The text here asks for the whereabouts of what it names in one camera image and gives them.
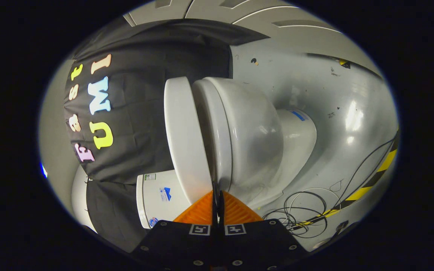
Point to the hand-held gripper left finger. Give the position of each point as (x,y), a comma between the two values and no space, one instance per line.
(187,244)

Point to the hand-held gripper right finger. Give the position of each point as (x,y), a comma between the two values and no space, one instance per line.
(251,244)

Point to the white toilet bowl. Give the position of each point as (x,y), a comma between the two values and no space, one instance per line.
(262,143)

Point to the white toilet seat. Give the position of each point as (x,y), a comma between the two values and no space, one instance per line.
(213,124)

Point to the yellow black floor tape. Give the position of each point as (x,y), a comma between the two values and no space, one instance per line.
(360,192)

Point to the black backdrop cloth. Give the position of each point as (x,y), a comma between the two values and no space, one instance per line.
(141,113)

